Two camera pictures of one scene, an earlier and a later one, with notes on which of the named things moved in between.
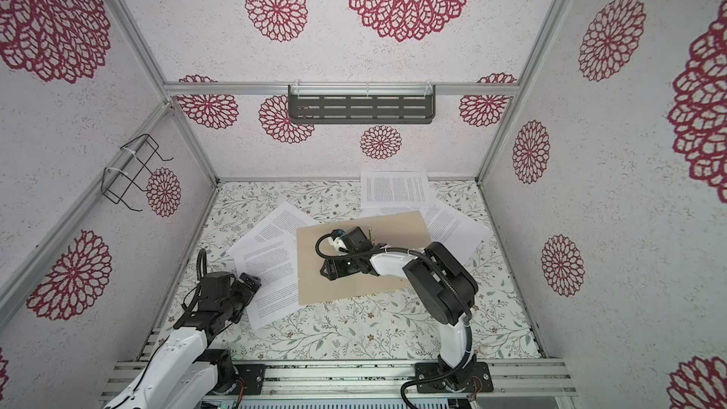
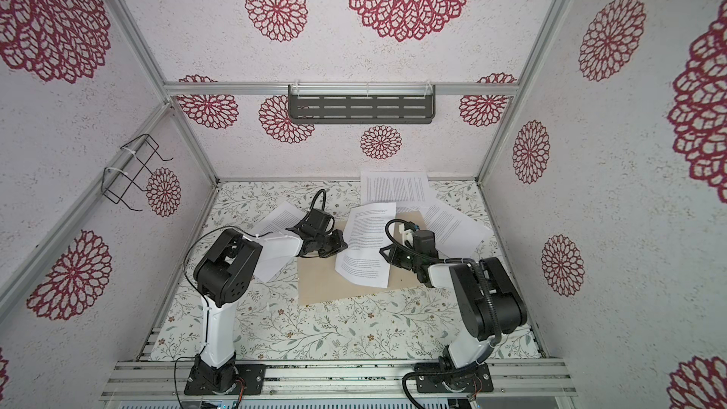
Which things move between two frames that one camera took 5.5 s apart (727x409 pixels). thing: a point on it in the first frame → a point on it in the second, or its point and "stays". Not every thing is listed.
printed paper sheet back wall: [398, 187] stays
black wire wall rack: [136, 154] stays
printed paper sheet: [458, 234] stays
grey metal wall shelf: [362, 103] stays
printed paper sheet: [274, 263] → [365, 234]
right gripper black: [333, 265] → [394, 257]
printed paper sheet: [285, 222] stays
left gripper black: [246, 292] → [340, 244]
